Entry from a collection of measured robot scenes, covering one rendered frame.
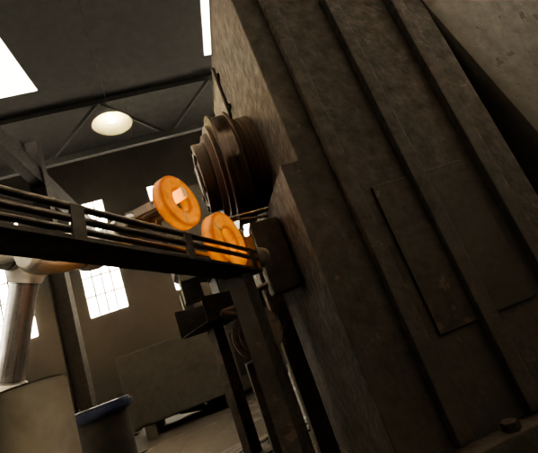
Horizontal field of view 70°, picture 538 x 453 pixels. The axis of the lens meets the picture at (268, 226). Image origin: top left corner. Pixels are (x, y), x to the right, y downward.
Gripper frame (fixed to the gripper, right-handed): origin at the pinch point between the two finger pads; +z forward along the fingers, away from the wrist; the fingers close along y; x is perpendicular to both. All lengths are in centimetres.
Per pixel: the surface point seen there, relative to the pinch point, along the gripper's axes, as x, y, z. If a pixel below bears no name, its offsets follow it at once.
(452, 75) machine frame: 9, -50, 81
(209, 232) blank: -17.0, 7.7, 11.1
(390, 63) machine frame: 19, -39, 67
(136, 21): 684, -488, -273
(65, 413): -43, 36, -12
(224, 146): 21.8, -28.6, 7.3
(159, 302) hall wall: 184, -777, -700
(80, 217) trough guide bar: -19, 44, 14
